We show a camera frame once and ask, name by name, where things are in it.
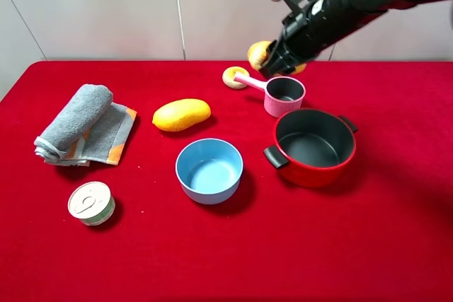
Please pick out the blue bowl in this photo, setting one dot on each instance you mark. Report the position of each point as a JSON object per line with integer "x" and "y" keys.
{"x": 209, "y": 170}

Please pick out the peeled orange toy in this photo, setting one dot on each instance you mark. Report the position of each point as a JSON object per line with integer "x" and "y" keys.
{"x": 258, "y": 53}

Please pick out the red pot black handles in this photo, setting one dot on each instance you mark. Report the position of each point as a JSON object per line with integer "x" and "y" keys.
{"x": 311, "y": 147}

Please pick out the beige ring donut toy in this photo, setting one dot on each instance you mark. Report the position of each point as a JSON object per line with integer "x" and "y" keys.
{"x": 229, "y": 74}

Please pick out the white tin can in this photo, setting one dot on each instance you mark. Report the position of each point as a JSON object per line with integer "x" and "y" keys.
{"x": 92, "y": 203}

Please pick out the yellow mango toy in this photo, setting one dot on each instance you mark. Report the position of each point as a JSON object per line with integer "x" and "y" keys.
{"x": 181, "y": 114}

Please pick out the pink saucepan with handle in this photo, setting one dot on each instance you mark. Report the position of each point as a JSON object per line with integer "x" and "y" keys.
{"x": 283, "y": 94}

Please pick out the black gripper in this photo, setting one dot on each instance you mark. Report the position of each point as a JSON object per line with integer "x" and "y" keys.
{"x": 324, "y": 24}

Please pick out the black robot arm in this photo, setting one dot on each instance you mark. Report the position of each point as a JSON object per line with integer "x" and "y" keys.
{"x": 375, "y": 9}

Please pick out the grey rolled towel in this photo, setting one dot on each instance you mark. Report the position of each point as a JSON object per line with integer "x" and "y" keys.
{"x": 90, "y": 127}

